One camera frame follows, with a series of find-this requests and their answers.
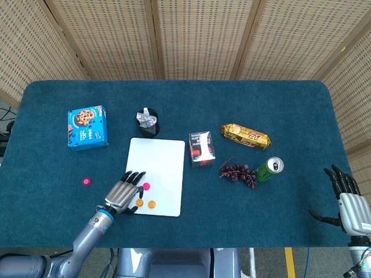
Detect black mesh pen cup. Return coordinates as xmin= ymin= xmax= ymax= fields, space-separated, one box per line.
xmin=134 ymin=108 xmax=161 ymax=138

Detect coloured wrist wires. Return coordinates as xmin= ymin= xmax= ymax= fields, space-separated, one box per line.
xmin=343 ymin=259 xmax=371 ymax=278

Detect blue felt table cover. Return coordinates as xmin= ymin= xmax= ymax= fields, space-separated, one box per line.
xmin=0 ymin=80 xmax=353 ymax=249

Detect dark red grape bunch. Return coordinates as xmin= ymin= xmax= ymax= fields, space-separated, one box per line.
xmin=219 ymin=157 xmax=258 ymax=191

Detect blue cookie box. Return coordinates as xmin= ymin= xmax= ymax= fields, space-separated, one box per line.
xmin=67 ymin=105 xmax=110 ymax=152

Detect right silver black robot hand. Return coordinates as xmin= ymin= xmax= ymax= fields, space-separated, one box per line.
xmin=308 ymin=164 xmax=371 ymax=237

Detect green energy drink can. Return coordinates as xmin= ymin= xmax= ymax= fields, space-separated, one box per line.
xmin=256 ymin=156 xmax=285 ymax=184

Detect woven folding screen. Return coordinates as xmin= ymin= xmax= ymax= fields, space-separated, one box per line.
xmin=0 ymin=0 xmax=371 ymax=186

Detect silver spout pouch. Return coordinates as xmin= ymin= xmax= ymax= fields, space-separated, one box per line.
xmin=136 ymin=107 xmax=159 ymax=128

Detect black floor cables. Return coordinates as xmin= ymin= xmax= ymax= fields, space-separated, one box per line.
xmin=0 ymin=105 xmax=17 ymax=140

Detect gold biscuit pack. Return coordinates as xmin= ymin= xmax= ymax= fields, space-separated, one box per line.
xmin=221 ymin=123 xmax=272 ymax=152

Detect white magnetic board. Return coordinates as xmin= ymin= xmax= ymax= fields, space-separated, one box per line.
xmin=125 ymin=137 xmax=186 ymax=218

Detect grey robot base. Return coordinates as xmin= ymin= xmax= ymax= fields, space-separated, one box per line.
xmin=114 ymin=248 xmax=241 ymax=278

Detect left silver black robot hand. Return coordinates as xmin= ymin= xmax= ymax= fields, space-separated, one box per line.
xmin=103 ymin=170 xmax=147 ymax=215

